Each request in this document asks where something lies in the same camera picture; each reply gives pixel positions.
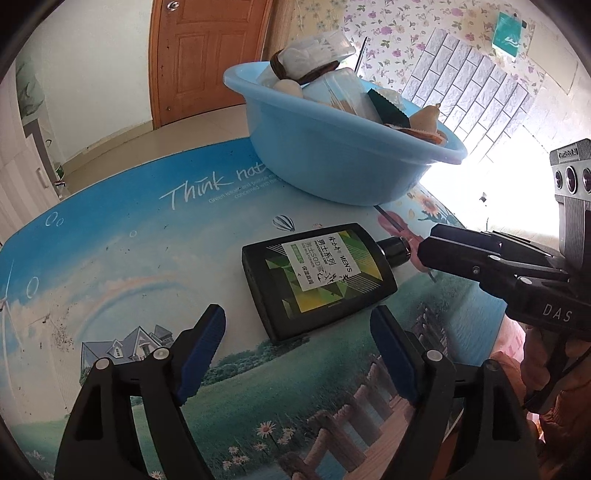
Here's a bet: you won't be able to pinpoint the white eggs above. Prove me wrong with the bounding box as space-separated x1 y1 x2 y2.
270 78 304 99

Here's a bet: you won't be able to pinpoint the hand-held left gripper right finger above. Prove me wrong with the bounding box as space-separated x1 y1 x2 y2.
370 305 541 480

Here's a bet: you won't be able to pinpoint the clear cotton pad box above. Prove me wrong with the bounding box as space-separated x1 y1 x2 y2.
270 31 357 86

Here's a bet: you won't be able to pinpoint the black bottle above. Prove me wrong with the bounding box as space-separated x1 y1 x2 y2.
241 223 413 342

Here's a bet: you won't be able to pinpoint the clear bag of sticks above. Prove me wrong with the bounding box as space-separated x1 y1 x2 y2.
302 68 384 123

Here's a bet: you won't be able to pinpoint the white wooden wardrobe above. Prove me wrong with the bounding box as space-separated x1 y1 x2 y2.
0 55 61 222

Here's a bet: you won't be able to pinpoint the person's right hand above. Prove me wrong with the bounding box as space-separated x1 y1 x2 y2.
521 325 591 396

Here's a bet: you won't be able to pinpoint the beige plush toy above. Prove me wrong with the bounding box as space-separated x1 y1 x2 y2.
410 104 440 133

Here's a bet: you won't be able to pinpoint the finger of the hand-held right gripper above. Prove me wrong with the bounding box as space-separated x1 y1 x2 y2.
431 224 567 269
417 235 570 297

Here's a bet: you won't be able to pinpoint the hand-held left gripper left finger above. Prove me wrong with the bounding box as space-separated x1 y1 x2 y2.
54 304 227 480

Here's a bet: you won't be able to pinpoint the blue plastic basin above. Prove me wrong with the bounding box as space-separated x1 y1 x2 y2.
223 60 468 207

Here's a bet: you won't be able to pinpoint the green wall card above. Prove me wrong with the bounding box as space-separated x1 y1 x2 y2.
492 11 533 58

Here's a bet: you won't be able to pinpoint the printed desktop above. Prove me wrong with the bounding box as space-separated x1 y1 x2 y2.
0 138 513 480

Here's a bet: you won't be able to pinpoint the brown wooden door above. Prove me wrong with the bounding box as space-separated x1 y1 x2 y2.
150 0 274 130

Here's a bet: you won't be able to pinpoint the grey brick wall panel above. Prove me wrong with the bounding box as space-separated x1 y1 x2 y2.
401 25 539 153

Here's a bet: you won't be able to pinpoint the person's orange clothing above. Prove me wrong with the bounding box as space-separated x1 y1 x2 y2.
489 318 591 480

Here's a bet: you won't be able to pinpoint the dark green sponge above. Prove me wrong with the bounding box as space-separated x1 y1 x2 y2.
367 89 413 127

